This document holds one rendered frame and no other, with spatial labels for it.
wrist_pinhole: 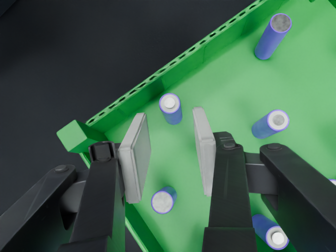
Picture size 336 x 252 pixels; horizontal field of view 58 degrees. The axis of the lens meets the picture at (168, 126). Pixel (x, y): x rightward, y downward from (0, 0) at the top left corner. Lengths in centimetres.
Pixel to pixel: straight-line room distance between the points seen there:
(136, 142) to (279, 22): 18
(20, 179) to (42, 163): 7
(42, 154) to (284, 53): 70
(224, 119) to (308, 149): 9
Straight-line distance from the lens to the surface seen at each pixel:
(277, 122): 26
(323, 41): 37
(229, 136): 17
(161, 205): 25
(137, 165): 15
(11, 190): 93
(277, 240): 26
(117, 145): 18
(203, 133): 15
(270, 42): 30
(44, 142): 89
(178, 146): 31
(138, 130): 17
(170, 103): 25
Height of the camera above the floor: 80
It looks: 81 degrees down
